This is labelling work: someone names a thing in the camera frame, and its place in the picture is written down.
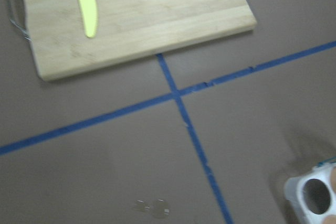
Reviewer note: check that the clear plastic egg box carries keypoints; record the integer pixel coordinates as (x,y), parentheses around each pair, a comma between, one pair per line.
(310,195)

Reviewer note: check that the brown egg in box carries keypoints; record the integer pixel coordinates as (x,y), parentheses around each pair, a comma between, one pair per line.
(333,179)
(331,219)

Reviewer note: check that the blue masking tape grid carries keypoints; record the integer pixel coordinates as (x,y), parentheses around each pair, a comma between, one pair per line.
(175,95)

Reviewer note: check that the bamboo cutting board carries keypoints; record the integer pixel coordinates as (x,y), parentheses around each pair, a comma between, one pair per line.
(126,30)

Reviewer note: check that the yellow plastic knife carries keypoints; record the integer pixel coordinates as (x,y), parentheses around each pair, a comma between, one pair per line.
(89,14)

